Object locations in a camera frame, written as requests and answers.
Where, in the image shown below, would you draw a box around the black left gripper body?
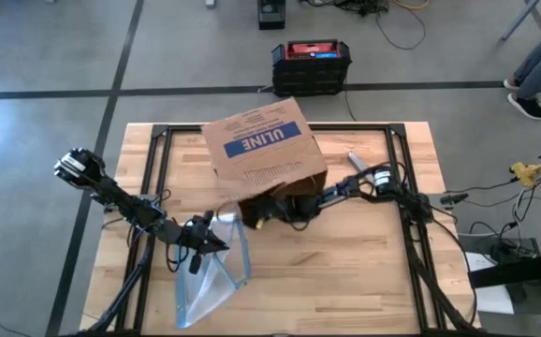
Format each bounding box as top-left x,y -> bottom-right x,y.
176,210 -> 218,276

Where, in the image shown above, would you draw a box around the person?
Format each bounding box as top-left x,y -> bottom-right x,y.
503,11 -> 541,122

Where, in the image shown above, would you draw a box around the white mesh blue-zipper bag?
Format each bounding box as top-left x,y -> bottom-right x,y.
173,211 -> 254,330

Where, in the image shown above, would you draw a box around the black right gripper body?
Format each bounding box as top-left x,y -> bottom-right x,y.
240,198 -> 271,231

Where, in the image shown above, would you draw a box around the black power adapter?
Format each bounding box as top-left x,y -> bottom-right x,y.
490,236 -> 534,263

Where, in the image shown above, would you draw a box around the grey base plate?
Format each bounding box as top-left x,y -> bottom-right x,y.
457,232 -> 541,264

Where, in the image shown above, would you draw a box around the black metal bar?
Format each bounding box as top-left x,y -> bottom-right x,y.
467,248 -> 541,290

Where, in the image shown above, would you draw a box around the grey metal table leg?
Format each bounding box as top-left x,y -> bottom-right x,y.
500,0 -> 541,41

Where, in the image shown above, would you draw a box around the black floor cable tangle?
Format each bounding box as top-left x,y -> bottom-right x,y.
298,0 -> 427,51

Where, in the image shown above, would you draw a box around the yellow connector plug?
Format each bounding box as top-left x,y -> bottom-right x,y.
507,161 -> 541,189

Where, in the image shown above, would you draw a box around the brown Uline cardboard box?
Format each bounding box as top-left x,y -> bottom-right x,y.
199,96 -> 329,221

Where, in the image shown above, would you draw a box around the red and black toolbox stack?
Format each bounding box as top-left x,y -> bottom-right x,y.
270,38 -> 352,98

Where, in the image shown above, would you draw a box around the black cable bundle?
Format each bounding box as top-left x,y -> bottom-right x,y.
408,224 -> 480,334
76,224 -> 157,337

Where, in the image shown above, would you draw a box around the yellow floor cable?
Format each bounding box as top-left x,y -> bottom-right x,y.
390,0 -> 431,11

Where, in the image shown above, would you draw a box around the white paper sheet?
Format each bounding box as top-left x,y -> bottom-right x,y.
464,251 -> 516,315

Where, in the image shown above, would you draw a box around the black box-shaped floor device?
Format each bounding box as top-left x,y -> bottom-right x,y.
256,0 -> 286,31

